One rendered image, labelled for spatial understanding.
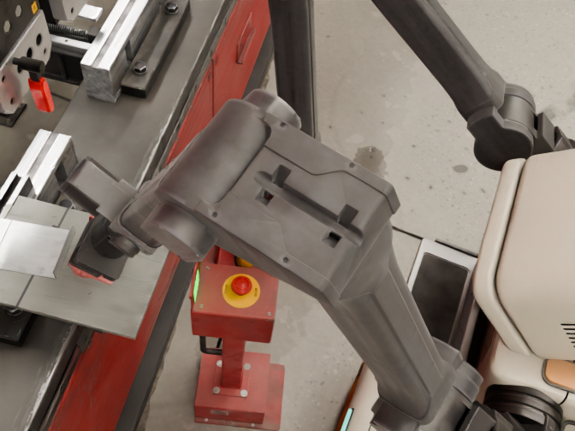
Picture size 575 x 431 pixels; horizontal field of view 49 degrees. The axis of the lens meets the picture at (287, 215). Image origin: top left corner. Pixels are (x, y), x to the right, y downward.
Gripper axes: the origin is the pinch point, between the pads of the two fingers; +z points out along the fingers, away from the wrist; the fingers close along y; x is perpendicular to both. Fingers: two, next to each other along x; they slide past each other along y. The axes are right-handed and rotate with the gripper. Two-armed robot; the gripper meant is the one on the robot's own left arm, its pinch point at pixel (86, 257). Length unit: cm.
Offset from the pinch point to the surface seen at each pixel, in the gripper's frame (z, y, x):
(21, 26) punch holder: -13.8, -19.6, -23.6
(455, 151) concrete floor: 45, -129, 123
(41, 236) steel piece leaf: 6.2, -2.5, -6.4
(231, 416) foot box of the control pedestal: 70, -8, 70
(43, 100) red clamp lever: -8.7, -14.5, -16.5
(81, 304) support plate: 0.9, 6.6, 2.3
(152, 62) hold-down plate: 15, -53, -1
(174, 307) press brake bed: 85, -36, 48
